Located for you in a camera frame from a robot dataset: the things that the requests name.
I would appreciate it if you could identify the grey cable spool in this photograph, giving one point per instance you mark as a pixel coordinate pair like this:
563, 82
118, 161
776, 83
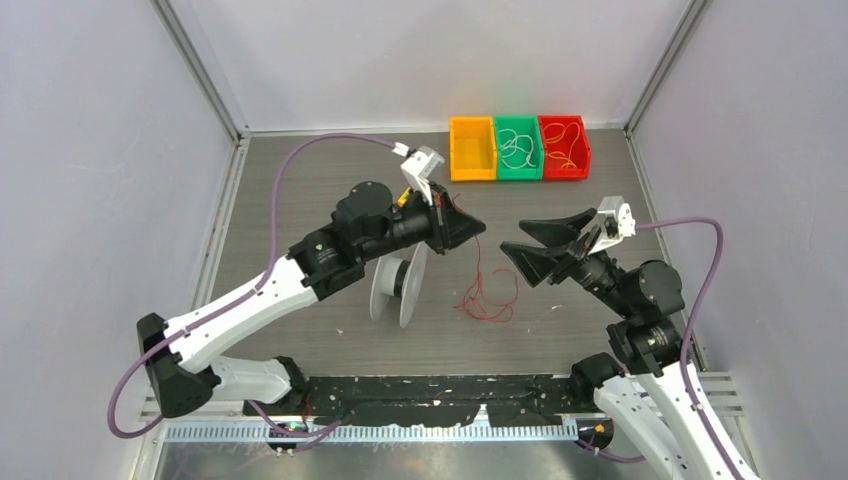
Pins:
401, 279

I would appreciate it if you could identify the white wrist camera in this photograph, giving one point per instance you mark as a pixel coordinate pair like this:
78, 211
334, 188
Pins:
417, 166
612, 224

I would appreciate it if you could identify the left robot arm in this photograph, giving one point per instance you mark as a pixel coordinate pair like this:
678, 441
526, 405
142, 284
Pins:
186, 363

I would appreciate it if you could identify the slotted cable duct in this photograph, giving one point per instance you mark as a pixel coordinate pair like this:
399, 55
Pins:
256, 432

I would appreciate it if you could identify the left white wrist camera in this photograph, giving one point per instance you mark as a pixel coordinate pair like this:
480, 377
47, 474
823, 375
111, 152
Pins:
417, 166

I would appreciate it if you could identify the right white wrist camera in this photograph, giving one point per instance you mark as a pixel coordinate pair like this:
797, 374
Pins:
612, 224

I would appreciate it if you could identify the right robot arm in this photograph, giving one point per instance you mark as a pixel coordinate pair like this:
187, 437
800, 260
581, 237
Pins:
647, 385

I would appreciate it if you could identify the yellow toy brick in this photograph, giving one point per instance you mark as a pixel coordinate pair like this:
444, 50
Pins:
404, 196

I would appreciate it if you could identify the left aluminium frame post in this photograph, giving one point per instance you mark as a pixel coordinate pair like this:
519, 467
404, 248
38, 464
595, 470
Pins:
180, 21

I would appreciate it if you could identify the red bin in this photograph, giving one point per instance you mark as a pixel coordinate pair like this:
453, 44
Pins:
567, 149

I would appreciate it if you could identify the aluminium frame post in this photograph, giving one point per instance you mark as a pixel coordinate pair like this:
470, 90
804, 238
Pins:
680, 37
180, 21

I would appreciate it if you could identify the green bin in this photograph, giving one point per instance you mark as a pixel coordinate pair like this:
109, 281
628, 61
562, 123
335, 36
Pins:
520, 148

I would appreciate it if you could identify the orange bin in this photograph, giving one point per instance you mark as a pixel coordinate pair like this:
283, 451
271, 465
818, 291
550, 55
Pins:
473, 154

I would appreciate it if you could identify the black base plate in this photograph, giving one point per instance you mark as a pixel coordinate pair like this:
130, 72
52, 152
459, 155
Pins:
444, 401

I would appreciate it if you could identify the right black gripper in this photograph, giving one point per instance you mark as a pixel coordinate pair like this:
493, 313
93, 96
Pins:
534, 262

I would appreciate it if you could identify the right aluminium frame post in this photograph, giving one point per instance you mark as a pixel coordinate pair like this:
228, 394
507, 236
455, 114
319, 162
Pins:
680, 37

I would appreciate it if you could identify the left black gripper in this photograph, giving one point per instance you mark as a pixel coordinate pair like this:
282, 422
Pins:
449, 226

